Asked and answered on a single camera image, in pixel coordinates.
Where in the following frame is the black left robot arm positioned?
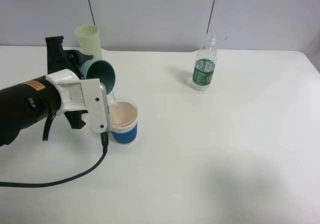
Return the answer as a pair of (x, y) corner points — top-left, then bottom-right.
(0, 36), (93, 145)

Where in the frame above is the teal plastic cup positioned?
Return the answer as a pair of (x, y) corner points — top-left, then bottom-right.
(79, 59), (116, 94)

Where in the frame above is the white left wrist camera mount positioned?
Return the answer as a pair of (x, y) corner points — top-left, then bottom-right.
(45, 69), (112, 133)

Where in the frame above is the black braided left cable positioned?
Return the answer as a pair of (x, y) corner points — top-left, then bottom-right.
(0, 109), (110, 189)

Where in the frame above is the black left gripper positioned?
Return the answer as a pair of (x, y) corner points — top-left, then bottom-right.
(45, 36), (93, 129)

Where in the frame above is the light green plastic cup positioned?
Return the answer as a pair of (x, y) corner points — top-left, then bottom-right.
(74, 25), (103, 60)

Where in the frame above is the clear bottle green label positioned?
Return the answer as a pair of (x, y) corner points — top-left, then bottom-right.
(191, 32), (218, 91)

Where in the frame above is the blue sleeved glass cup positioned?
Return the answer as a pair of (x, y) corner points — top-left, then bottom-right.
(108, 98), (139, 145)

